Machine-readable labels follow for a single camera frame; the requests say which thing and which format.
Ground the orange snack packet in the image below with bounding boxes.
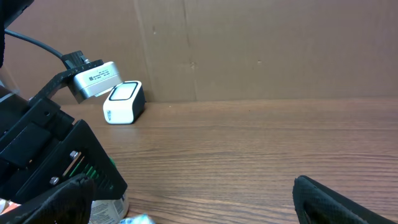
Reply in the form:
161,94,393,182
0,199,20,215

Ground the white barcode scanner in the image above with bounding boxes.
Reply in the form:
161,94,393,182
103,81,146,124

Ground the small teal white box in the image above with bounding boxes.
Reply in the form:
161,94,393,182
119,214,155,224

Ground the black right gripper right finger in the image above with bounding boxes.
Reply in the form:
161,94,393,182
292,175,395,224

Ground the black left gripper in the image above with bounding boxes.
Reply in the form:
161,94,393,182
1,52,127,204

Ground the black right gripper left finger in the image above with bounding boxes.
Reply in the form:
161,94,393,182
1,174,96,224

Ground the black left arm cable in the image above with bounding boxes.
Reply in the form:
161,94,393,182
4,29,65,60

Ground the green lid jar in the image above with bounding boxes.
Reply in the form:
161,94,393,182
88,157,130,224

